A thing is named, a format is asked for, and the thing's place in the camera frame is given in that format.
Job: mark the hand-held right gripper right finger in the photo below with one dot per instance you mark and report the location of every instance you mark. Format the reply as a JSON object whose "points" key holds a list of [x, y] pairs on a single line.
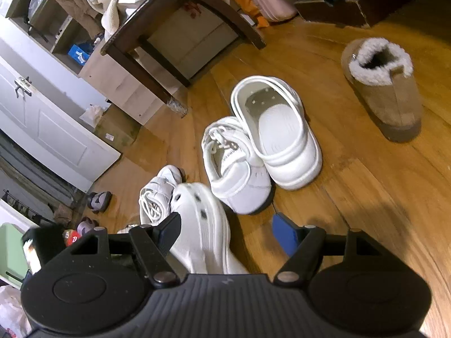
{"points": [[285, 232]]}

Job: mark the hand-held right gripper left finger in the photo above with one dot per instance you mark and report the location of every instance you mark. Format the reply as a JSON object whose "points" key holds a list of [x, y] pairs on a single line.
{"points": [[169, 229]]}

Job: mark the white clog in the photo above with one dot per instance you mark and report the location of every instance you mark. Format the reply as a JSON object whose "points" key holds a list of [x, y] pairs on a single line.
{"points": [[282, 141], [204, 232]]}

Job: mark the white sneaker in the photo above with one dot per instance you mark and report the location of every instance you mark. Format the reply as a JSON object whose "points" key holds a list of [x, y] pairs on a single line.
{"points": [[158, 190], [239, 183]]}

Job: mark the brown fleece-lined boot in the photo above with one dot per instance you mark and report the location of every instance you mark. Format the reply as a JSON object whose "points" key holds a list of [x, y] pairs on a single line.
{"points": [[387, 105]]}

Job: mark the white plastic bag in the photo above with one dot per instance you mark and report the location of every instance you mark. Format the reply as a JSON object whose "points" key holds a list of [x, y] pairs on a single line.
{"points": [[12, 310]]}

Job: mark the red and white packet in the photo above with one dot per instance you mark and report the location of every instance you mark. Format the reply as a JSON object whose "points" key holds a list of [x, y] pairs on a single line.
{"points": [[72, 238]]}

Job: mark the green plastic bin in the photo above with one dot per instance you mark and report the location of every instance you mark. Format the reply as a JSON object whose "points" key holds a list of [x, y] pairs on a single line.
{"points": [[10, 250]]}

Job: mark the grey sandal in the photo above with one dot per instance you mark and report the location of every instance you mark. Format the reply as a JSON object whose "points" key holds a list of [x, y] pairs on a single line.
{"points": [[86, 226], [99, 201]]}

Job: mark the cardboard box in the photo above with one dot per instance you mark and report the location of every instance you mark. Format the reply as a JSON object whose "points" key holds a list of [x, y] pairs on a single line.
{"points": [[116, 130]]}

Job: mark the white door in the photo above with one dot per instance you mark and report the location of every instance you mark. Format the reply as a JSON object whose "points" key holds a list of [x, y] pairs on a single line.
{"points": [[53, 130]]}

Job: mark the crumpled white paper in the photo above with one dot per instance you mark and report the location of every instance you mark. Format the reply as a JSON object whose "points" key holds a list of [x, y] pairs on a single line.
{"points": [[92, 113]]}

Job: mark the light wooden shelf unit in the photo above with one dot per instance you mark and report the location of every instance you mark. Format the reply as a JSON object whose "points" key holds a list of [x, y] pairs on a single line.
{"points": [[112, 84]]}

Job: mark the white storage box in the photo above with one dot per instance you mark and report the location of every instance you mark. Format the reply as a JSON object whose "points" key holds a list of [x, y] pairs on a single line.
{"points": [[201, 42]]}

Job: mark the blue box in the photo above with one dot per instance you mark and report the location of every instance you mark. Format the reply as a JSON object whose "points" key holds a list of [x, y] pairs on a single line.
{"points": [[79, 54]]}

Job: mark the dark wooden chair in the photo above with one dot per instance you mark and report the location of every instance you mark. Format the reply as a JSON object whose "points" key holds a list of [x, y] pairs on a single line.
{"points": [[169, 10]]}

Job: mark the cream towel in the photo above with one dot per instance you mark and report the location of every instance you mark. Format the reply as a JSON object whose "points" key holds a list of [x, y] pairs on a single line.
{"points": [[109, 10]]}

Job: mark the orange cloth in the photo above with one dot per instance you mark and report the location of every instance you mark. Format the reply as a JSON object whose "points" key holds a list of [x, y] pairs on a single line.
{"points": [[246, 0]]}

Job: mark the brown jacket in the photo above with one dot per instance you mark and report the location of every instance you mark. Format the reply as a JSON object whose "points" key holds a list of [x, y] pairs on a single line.
{"points": [[70, 3]]}

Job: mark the dark wooden cabinet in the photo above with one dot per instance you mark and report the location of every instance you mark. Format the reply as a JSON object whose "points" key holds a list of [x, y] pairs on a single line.
{"points": [[370, 0]]}

